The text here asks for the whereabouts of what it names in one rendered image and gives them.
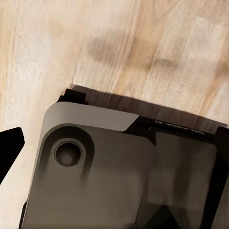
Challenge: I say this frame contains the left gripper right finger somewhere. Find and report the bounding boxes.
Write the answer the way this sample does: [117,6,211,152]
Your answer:
[214,127,229,165]

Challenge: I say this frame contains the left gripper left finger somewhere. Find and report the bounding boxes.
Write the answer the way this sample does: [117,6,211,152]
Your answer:
[0,127,25,184]

